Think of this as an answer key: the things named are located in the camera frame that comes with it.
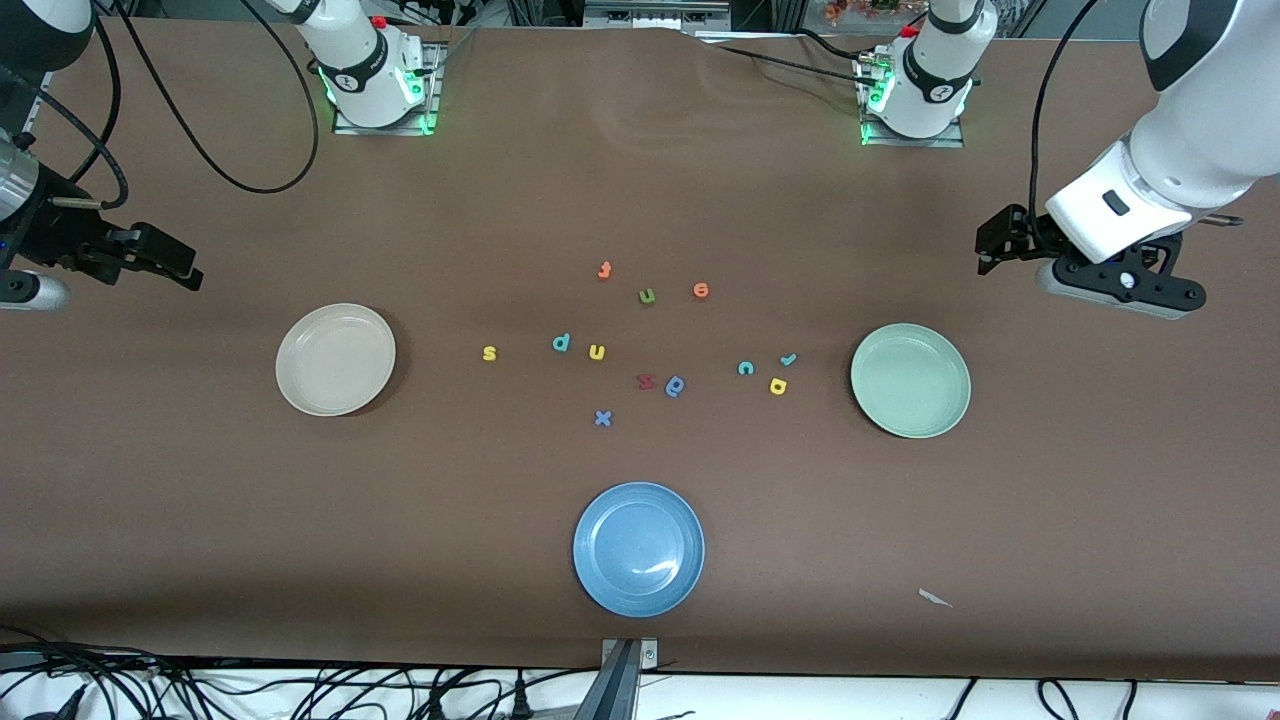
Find blue plate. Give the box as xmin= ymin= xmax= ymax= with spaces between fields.
xmin=573 ymin=482 xmax=706 ymax=618

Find orange artificial flowers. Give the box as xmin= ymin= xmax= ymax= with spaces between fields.
xmin=825 ymin=0 xmax=926 ymax=26

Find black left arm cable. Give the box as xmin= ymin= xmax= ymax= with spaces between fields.
xmin=1030 ymin=0 xmax=1101 ymax=251

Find black looped cable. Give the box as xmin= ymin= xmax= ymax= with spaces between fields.
xmin=1038 ymin=678 xmax=1085 ymax=720

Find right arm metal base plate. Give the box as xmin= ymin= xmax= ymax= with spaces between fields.
xmin=333 ymin=40 xmax=442 ymax=137

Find grey camera mount pole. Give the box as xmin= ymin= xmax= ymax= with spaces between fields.
xmin=575 ymin=642 xmax=641 ymax=720

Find beige brown plate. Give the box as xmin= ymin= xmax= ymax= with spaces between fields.
xmin=275 ymin=303 xmax=397 ymax=417

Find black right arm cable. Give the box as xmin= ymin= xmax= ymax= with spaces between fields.
xmin=30 ymin=0 xmax=321 ymax=211

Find green plate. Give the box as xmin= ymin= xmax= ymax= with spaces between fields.
xmin=850 ymin=322 xmax=972 ymax=440

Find silver equipment frame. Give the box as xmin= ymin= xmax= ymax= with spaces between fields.
xmin=583 ymin=0 xmax=733 ymax=31

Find black base supply cable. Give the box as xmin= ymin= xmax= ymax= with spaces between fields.
xmin=690 ymin=30 xmax=881 ymax=89

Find black cable tangle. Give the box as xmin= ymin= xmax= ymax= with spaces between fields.
xmin=0 ymin=625 xmax=561 ymax=720

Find brown table cover sheet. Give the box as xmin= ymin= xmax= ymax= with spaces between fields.
xmin=0 ymin=18 xmax=1280 ymax=681

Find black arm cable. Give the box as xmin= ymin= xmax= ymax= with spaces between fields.
xmin=1030 ymin=0 xmax=1101 ymax=251
xmin=30 ymin=0 xmax=321 ymax=211

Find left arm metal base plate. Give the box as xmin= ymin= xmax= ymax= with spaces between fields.
xmin=860 ymin=50 xmax=966 ymax=149

